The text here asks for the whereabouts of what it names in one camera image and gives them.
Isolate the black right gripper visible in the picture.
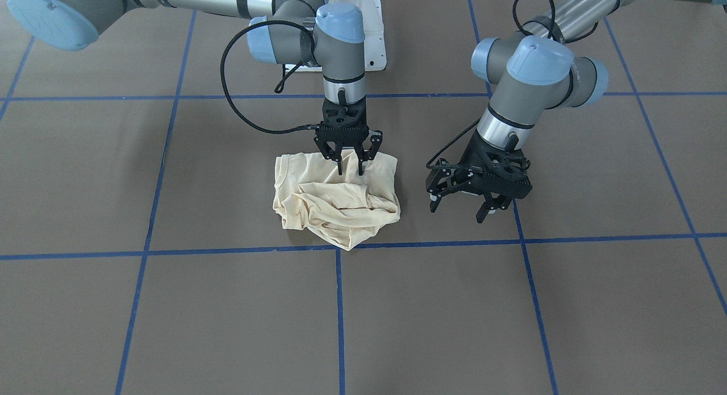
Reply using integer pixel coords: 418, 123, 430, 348
314, 99, 383, 176

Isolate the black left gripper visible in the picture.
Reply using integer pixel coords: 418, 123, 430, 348
426, 129, 532, 224

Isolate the yellow long sleeve shirt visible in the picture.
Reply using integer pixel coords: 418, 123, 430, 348
273, 149, 402, 252

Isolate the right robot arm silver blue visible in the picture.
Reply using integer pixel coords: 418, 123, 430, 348
7, 0, 383, 174

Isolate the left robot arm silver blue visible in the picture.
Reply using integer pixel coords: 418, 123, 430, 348
425, 0, 725, 222

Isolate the brown table mat blue grid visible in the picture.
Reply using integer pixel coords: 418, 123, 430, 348
1, 0, 726, 394

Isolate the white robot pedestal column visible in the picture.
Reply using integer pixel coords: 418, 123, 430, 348
284, 0, 388, 73

